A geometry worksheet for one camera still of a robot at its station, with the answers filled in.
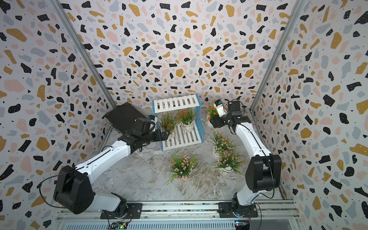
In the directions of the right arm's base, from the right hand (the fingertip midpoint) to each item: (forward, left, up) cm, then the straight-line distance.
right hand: (217, 117), depth 87 cm
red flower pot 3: (-2, +3, +6) cm, 7 cm away
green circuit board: (-54, +50, -22) cm, 77 cm away
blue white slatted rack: (0, +12, -20) cm, 23 cm away
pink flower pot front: (-29, +20, -8) cm, 36 cm away
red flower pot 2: (+4, +20, -6) cm, 21 cm away
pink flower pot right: (-24, -6, -11) cm, 27 cm away
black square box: (+14, +70, -16) cm, 73 cm away
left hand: (-10, +31, -3) cm, 32 cm away
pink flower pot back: (-18, -3, -5) cm, 19 cm away
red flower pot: (0, +31, -6) cm, 32 cm away
